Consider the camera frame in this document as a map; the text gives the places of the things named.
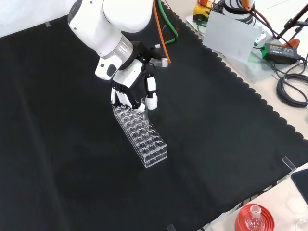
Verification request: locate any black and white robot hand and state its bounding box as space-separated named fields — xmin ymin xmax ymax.
xmin=94 ymin=57 xmax=159 ymax=113

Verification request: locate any clear glass test tube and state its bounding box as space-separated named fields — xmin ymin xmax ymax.
xmin=141 ymin=96 xmax=150 ymax=129

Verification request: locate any clear acrylic test tube rack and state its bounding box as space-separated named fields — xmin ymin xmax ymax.
xmin=112 ymin=104 xmax=168 ymax=169

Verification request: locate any black bench cloth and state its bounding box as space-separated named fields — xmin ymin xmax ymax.
xmin=0 ymin=1 xmax=308 ymax=231

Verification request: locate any yellow stop button box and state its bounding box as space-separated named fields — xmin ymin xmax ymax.
xmin=193 ymin=0 xmax=214 ymax=22

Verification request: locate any pale grey board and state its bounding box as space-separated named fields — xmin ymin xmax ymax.
xmin=203 ymin=10 xmax=263 ymax=64

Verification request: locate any green plug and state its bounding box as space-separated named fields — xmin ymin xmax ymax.
xmin=252 ymin=42 xmax=267 ymax=52

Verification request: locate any black power adapter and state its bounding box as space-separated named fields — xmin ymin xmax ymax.
xmin=261 ymin=42 xmax=303 ymax=65

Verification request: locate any black tripod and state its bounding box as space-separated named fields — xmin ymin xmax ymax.
xmin=276 ymin=3 xmax=308 ymax=41

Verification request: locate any round-bottom glass flask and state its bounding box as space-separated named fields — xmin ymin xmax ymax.
xmin=245 ymin=205 xmax=263 ymax=231

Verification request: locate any black tablet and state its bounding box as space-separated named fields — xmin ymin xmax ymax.
xmin=290 ymin=168 xmax=308 ymax=201

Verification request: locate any clear glass dish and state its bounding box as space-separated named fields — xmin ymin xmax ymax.
xmin=286 ymin=194 xmax=308 ymax=214

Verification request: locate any clear glass vessel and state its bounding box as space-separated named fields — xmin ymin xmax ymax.
xmin=295 ymin=215 xmax=308 ymax=231

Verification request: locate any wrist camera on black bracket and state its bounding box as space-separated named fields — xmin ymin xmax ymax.
xmin=131 ymin=42 xmax=169 ymax=68

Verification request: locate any orange cable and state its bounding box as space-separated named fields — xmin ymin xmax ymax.
xmin=153 ymin=0 xmax=172 ymax=65
xmin=251 ymin=4 xmax=276 ymax=36

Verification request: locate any green cable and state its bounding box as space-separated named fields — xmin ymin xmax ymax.
xmin=157 ymin=0 xmax=179 ymax=45

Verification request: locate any black power cord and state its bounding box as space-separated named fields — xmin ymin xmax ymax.
xmin=270 ymin=54 xmax=308 ymax=80

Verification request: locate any coiled black cable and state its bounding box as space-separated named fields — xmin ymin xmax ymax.
xmin=276 ymin=73 xmax=308 ymax=108

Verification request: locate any red ring stand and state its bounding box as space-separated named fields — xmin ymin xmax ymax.
xmin=234 ymin=204 xmax=275 ymax=231

